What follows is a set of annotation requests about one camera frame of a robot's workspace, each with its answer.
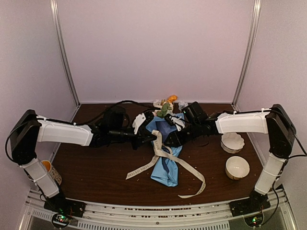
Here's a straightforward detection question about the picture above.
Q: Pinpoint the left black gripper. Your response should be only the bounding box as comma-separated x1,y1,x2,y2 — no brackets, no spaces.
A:
109,126,157,150

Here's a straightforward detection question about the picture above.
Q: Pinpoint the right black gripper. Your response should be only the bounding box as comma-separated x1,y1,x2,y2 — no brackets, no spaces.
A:
164,121,201,148

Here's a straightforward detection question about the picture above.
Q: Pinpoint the light blue fake flower stem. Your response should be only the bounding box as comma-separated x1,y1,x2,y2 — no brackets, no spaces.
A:
178,101,189,111

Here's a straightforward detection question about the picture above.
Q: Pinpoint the cream rose fake flower stem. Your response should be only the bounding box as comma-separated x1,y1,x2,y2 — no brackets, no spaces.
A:
153,98,174,118

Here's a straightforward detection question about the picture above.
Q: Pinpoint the orange fake flower stem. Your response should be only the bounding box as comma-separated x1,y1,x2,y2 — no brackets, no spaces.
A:
167,95,178,106

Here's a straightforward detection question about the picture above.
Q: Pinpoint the beige printed ribbon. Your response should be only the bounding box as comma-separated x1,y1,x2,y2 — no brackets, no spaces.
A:
126,130,206,199

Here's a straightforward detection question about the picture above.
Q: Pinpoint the blue wrapping paper sheet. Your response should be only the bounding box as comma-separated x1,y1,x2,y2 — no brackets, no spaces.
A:
146,116,178,187

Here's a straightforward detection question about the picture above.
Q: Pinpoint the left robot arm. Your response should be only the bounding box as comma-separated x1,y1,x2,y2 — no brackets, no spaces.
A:
5,104,155,213

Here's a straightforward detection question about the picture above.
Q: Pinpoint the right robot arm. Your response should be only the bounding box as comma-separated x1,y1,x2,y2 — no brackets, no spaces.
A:
164,102,296,212

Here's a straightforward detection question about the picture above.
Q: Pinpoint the scalloped white bowl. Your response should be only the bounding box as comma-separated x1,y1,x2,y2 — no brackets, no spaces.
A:
221,133,245,154

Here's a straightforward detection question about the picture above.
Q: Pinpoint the round white bowl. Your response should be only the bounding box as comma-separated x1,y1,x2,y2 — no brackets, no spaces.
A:
225,156,250,180

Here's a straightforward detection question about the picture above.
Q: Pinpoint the patterned cup orange inside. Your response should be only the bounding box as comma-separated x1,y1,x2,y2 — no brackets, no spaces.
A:
42,160,62,185

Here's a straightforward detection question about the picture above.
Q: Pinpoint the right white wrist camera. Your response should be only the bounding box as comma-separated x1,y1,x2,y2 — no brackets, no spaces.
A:
164,114,186,131

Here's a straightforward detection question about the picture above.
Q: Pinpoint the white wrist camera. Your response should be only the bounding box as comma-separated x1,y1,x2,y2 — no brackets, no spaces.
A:
164,114,186,131
132,113,146,135

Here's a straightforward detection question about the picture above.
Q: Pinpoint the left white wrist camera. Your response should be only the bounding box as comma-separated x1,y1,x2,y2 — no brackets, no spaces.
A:
132,113,146,135

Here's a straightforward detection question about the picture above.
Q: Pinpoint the front aluminium rail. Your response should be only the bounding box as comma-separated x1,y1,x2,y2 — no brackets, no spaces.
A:
17,189,298,230

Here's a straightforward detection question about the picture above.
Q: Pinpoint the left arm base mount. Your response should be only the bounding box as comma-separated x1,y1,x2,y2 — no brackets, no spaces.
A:
44,199,86,218

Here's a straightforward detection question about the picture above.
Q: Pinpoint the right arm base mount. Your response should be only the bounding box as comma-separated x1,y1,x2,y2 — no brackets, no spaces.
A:
229,198,271,217

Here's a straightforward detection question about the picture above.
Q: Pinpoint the right aluminium frame post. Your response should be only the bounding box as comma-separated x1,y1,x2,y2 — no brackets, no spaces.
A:
232,0,261,109

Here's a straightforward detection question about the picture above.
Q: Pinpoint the aluminium frame post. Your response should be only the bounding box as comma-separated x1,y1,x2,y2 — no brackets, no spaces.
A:
232,0,261,109
50,0,81,107

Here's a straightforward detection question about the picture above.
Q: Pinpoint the left aluminium frame post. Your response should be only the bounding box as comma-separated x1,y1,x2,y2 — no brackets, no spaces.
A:
50,0,81,107

